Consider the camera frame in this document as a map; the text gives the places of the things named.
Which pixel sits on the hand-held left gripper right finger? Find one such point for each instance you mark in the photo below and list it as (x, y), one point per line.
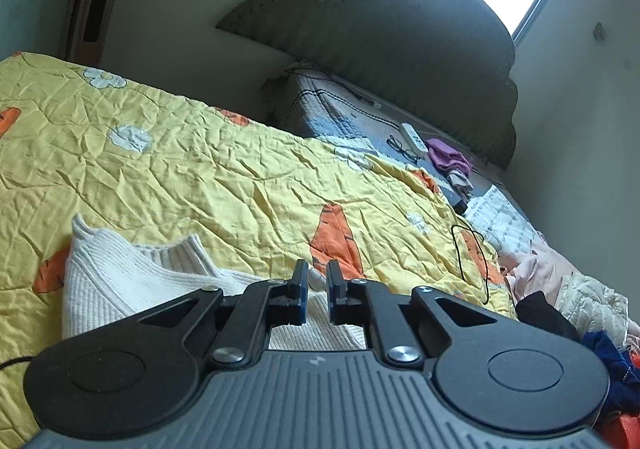
(330, 296)

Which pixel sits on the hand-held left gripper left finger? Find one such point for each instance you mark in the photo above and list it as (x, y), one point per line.
(301, 296)

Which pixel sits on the white knit sweater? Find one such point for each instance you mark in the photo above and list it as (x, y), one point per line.
(150, 279)

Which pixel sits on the yellow carrot print blanket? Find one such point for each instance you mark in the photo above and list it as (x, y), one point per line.
(200, 169)

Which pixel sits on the black eyeglasses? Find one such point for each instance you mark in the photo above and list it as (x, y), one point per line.
(400, 146)

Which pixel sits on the beige folded cloth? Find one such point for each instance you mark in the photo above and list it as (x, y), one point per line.
(461, 183)

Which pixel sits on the white power strip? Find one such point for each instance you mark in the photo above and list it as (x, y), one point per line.
(413, 139)

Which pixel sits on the purple cloth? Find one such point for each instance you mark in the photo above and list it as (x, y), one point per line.
(447, 156)

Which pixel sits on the white patterned pillow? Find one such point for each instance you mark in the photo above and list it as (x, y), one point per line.
(500, 219)

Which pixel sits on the grey patterned pillow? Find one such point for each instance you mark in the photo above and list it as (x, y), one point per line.
(330, 109)

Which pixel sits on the pink garment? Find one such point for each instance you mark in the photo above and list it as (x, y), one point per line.
(537, 269)

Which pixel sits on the black garment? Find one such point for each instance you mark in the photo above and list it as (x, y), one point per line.
(545, 314)

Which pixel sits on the dark grey padded headboard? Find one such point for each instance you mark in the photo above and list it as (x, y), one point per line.
(390, 39)

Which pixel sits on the cream puffer jacket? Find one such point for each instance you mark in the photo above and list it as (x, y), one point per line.
(595, 304)

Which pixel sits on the dark blue garment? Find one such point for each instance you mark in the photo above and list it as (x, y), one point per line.
(612, 364)

